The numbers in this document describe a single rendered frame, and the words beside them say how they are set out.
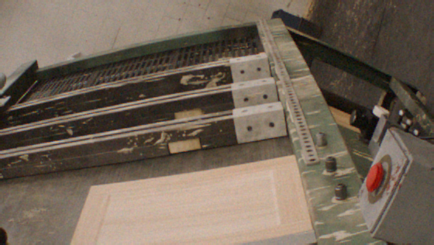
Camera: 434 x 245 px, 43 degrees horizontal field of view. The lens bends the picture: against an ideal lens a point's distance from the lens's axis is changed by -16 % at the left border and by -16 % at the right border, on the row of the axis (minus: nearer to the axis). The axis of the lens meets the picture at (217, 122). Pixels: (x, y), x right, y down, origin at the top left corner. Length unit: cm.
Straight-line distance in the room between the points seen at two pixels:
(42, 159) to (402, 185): 118
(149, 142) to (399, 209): 98
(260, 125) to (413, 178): 91
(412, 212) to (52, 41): 611
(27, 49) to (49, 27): 37
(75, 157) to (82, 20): 499
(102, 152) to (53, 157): 15
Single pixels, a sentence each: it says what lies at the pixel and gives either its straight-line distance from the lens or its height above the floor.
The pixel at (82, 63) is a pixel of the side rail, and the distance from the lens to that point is 290.
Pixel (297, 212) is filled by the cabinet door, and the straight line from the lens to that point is 119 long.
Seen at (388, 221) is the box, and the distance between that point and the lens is 75.
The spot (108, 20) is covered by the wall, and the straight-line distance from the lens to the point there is 656.
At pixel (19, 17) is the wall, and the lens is 679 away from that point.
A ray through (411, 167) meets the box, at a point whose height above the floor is 92.
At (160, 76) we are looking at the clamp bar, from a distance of 211.
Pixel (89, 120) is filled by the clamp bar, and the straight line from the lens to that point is 187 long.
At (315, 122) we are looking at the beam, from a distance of 153.
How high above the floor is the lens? 124
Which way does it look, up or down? 6 degrees down
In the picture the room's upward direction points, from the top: 71 degrees counter-clockwise
